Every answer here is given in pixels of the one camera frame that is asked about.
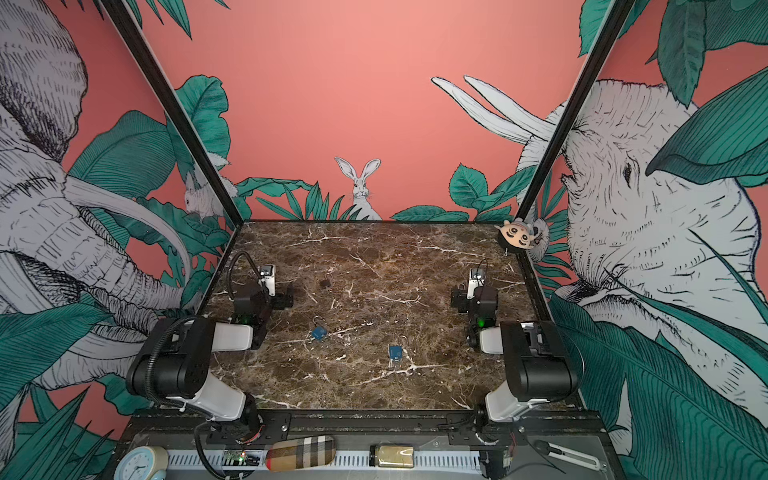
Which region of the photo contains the black front rail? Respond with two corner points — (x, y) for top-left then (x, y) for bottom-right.
(119, 409), (607, 448)

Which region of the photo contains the cartoon face sticker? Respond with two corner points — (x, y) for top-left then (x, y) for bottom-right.
(497, 220), (538, 250)

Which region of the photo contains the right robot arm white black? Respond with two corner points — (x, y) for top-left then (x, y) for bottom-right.
(450, 281), (580, 423)

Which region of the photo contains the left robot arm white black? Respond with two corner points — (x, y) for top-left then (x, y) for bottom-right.
(126, 251), (293, 445)

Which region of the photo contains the small circuit board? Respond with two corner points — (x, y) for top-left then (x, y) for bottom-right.
(223, 451), (260, 467)

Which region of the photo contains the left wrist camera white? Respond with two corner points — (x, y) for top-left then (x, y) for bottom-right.
(259, 264), (276, 297)

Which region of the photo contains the plaid cylindrical case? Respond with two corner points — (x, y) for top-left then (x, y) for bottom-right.
(265, 435), (336, 472)

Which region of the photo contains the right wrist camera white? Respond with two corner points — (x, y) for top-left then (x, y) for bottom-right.
(467, 267), (486, 299)

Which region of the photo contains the gold rectangular box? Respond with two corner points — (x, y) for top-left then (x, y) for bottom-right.
(369, 444), (415, 469)

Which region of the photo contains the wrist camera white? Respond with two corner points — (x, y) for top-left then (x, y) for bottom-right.
(259, 264), (276, 297)
(467, 267), (486, 299)

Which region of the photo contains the white black tool at right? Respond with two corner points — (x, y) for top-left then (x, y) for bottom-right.
(533, 440), (605, 471)

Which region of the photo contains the white round clock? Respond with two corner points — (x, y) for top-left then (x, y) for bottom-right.
(113, 446), (169, 480)

